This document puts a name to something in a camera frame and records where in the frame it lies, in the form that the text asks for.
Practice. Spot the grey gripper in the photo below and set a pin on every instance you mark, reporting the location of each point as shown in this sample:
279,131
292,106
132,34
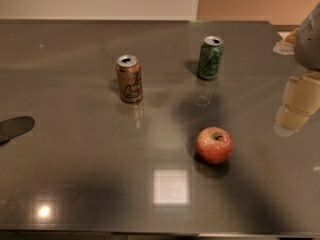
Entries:
308,49

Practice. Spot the orange soda can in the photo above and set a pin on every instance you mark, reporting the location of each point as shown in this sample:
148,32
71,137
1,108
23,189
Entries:
129,77

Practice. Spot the red apple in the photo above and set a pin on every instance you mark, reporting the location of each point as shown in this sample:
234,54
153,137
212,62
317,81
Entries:
214,145

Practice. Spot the green soda can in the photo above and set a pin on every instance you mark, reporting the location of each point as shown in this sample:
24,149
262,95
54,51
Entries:
210,57

